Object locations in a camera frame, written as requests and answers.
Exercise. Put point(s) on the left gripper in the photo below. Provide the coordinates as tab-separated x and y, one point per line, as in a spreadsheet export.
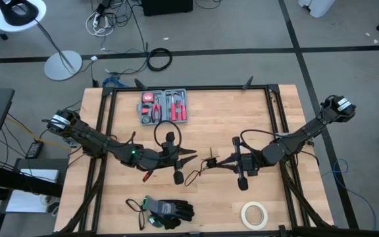
173	158

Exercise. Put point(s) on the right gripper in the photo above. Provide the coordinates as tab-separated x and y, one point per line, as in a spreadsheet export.
248	163

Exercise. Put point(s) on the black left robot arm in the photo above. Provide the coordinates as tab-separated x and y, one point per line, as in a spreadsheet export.
94	138

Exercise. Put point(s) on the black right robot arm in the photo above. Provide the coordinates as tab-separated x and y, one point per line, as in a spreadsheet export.
308	131

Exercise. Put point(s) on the white tape roll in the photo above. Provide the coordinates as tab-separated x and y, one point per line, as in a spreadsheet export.
243	215

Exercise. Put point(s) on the grey and black work glove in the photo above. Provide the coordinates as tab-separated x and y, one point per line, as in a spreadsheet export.
168	207

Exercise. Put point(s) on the grey tool case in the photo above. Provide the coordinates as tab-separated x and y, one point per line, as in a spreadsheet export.
164	105

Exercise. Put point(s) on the black glove with green cuff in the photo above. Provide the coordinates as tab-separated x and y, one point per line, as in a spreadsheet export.
168	224

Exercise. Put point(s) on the red tape measure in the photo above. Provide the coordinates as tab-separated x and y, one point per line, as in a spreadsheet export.
147	97

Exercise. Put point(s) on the black eyeglasses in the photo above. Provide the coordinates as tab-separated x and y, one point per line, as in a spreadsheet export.
140	219

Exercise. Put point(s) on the black computer case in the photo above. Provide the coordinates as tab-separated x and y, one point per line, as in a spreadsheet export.
166	6

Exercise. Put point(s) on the black power adapter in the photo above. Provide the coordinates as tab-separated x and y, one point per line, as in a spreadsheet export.
34	149

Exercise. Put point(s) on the floor lamp with round base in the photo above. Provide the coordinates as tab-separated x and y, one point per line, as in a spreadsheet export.
62	66

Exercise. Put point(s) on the white plastic container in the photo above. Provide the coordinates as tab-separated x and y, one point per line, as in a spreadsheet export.
316	6

